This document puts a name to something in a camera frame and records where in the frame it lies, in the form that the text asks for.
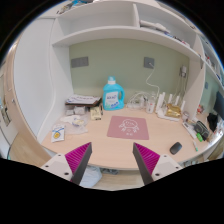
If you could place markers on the grey wall socket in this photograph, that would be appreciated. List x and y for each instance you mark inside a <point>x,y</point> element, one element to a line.
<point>148,62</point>
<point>79,62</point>

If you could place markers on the white packet with yellow face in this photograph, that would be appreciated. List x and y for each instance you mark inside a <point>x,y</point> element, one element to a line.
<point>58,133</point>

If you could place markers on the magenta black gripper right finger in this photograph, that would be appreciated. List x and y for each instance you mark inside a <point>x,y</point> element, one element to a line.
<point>146,160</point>

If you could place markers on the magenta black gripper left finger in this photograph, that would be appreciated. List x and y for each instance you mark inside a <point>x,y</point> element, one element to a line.
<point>77,160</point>

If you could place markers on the grey wall socket right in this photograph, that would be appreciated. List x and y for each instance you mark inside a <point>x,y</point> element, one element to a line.
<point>148,62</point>

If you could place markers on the white shelf unit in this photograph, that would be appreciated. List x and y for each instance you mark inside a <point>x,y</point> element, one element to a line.
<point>147,21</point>

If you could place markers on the yellow small box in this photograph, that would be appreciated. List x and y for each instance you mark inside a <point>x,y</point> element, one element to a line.
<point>95,113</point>

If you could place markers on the clear plastic bag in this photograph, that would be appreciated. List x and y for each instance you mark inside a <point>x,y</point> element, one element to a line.
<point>75,124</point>

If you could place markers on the pink mouse pad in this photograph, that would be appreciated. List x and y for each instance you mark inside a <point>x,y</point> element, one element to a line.
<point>128,128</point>

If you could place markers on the blue detergent bottle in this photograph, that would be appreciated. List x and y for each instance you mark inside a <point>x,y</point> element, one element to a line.
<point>113,95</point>

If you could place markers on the white wifi router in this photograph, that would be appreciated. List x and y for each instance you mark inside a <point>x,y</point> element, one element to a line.
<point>161,107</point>

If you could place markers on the gold foil bag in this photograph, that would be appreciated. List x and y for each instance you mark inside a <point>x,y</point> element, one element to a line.
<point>173,111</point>

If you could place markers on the black computer mouse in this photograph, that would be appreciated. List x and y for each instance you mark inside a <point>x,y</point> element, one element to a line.
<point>175,148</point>

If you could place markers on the stack of books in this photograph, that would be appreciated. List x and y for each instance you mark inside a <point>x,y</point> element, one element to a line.
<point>82,100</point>

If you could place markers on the white remote control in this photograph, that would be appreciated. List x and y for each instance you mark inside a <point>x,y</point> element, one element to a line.
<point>189,130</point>

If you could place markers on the grey wall socket left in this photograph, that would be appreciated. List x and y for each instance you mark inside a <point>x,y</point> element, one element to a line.
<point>79,62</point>

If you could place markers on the black pouch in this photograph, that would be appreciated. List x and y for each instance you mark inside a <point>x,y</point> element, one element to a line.
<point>201,129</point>

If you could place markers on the small clear bottle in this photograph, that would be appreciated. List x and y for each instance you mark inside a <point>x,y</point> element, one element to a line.
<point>150,104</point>

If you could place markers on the black monitor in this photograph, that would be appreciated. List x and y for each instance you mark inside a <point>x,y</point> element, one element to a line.
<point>219,105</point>

